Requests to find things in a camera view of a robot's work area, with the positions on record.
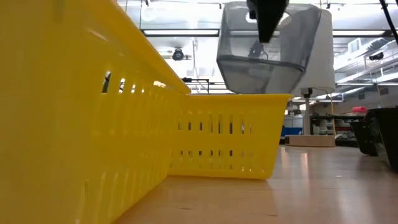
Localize white shade wooden base lamp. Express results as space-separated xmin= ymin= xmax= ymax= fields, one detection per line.
xmin=284 ymin=8 xmax=336 ymax=148

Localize black slotted plastic basket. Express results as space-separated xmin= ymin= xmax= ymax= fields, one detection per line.
xmin=350 ymin=107 xmax=398 ymax=170

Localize yellow slotted plastic basket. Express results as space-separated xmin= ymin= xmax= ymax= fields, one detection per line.
xmin=0 ymin=0 xmax=294 ymax=224

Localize translucent grey plastic bin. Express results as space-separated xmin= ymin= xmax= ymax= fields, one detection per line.
xmin=216 ymin=1 xmax=323 ymax=95

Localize blue and white containers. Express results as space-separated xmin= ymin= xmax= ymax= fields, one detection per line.
xmin=281 ymin=105 xmax=304 ymax=138

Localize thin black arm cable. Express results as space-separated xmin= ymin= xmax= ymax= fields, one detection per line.
xmin=378 ymin=0 xmax=398 ymax=45

